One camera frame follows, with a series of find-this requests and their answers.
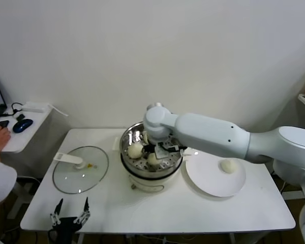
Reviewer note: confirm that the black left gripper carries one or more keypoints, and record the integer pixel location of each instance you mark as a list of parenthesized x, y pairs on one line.
[(65, 226)]

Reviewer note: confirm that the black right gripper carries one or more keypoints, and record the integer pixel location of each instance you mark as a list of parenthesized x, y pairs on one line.
[(174, 148)]

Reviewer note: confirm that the blue computer mouse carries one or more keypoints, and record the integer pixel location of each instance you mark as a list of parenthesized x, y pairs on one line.
[(23, 125)]

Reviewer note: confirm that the black smartphone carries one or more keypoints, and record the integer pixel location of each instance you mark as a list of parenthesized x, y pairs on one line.
[(1, 124)]

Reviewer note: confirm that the forearm in white sleeve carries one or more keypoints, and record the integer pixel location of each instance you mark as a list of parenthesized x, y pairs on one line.
[(0, 180)]

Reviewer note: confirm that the white power adapter box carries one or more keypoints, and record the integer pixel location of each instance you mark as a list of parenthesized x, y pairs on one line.
[(35, 106)]

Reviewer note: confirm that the stainless steel steamer basket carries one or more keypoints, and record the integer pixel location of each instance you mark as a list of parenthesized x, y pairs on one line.
[(132, 137)]

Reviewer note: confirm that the white electric cooker pot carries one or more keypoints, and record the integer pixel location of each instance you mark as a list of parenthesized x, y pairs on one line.
[(147, 185)]

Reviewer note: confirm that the white side table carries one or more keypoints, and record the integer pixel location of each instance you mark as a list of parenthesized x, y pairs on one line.
[(25, 142)]

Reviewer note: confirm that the white round plate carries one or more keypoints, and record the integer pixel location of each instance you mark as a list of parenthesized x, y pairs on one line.
[(213, 183)]

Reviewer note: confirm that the white steamed baozi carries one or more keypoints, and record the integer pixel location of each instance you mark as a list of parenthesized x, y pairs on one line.
[(145, 137), (228, 167), (152, 160), (135, 151)]

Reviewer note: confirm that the bare person hand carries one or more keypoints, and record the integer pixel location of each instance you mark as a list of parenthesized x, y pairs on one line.
[(0, 137)]

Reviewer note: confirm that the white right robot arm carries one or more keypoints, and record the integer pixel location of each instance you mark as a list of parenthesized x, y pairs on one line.
[(218, 134)]

